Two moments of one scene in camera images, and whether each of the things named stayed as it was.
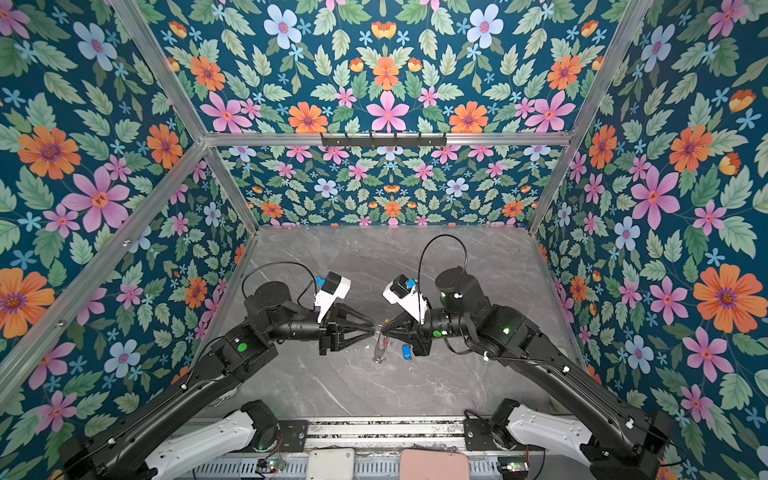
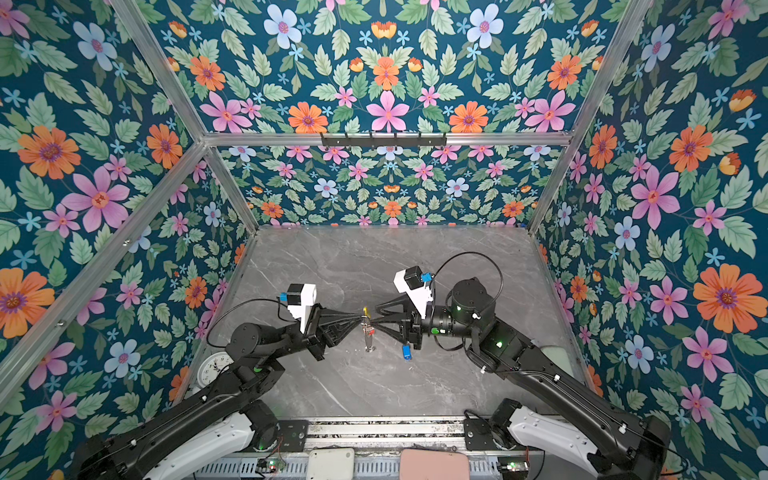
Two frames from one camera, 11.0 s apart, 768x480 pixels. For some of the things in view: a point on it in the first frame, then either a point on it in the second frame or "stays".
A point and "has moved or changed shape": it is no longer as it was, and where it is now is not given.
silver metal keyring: x=378 y=358 has moved or changed shape
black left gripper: x=330 y=332 stays
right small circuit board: x=513 y=463 stays
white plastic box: x=331 y=464 stays
